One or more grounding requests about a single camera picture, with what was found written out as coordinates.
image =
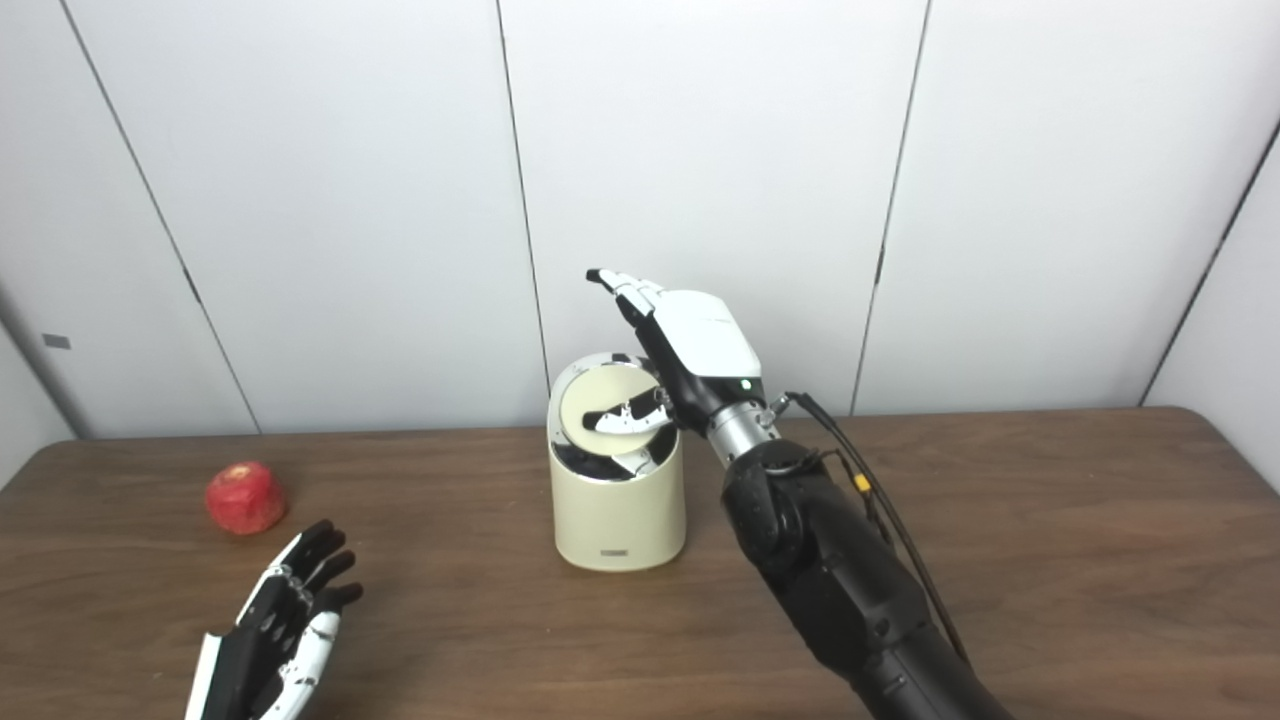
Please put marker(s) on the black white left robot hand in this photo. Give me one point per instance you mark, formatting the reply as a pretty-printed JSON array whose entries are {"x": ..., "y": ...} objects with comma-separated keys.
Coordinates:
[{"x": 255, "y": 660}]

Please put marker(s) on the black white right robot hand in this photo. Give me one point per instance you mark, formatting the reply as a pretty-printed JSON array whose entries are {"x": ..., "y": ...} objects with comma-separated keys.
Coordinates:
[{"x": 705, "y": 340}]

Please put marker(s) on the cream round bin lid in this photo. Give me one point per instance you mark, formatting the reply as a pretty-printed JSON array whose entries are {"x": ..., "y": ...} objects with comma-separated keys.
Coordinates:
[{"x": 600, "y": 392}]

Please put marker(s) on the red apple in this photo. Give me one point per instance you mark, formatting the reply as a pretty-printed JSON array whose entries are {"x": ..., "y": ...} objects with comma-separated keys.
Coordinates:
[{"x": 246, "y": 497}]

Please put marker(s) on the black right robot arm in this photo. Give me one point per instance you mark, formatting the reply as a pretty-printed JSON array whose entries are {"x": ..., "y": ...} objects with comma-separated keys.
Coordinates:
[{"x": 830, "y": 570}]

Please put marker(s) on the cream-colored bin body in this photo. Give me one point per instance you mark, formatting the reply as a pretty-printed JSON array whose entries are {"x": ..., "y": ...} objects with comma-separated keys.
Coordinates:
[{"x": 618, "y": 515}]

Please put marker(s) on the black wall panel hinge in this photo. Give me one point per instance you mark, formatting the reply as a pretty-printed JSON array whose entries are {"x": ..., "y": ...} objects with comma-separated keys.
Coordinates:
[
  {"x": 880, "y": 266},
  {"x": 192, "y": 287}
]

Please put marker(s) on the small gray wall tag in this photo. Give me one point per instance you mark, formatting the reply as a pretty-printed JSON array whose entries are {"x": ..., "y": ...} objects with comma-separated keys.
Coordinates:
[{"x": 56, "y": 341}]

